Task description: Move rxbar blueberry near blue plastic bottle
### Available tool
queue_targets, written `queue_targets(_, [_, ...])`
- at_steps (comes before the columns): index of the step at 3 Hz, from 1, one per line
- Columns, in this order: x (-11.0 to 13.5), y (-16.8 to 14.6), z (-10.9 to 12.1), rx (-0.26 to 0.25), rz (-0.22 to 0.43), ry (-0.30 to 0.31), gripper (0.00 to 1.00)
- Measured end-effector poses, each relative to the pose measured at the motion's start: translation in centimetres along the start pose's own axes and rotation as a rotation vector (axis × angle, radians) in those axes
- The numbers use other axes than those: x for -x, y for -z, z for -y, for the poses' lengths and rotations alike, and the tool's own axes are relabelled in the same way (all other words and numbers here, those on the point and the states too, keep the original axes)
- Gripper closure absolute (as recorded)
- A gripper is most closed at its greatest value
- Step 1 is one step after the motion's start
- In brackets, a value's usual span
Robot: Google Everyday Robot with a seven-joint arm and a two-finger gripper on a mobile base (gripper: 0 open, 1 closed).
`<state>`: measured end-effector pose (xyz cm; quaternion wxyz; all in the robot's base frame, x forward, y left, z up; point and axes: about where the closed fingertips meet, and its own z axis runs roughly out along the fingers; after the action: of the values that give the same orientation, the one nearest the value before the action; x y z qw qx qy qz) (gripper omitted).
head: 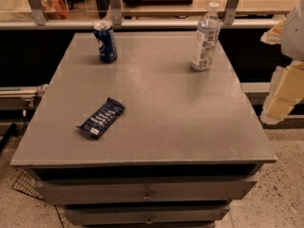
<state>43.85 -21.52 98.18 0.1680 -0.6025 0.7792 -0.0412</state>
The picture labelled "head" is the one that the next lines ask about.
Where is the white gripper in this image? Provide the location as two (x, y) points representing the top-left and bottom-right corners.
(259, 0), (304, 124)

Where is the blue rxbar blueberry wrapper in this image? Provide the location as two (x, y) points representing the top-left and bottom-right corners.
(77, 98), (125, 139)

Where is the clear plastic water bottle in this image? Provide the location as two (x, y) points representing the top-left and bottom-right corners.
(191, 2), (221, 71)

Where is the grey top drawer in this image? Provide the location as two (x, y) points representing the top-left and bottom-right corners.
(34, 176), (257, 205)

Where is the grey drawer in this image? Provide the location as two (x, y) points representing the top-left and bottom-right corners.
(34, 176), (257, 205)
(65, 205), (230, 226)

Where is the blue pepsi can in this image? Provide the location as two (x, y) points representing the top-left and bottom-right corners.
(93, 23), (117, 63)

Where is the orange snack bag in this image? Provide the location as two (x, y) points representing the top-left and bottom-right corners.
(40, 0), (68, 19)

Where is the grey lower drawer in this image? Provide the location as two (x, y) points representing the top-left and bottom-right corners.
(65, 205), (230, 226)

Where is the black wire rack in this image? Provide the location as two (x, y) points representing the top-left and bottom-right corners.
(11, 170), (44, 200)

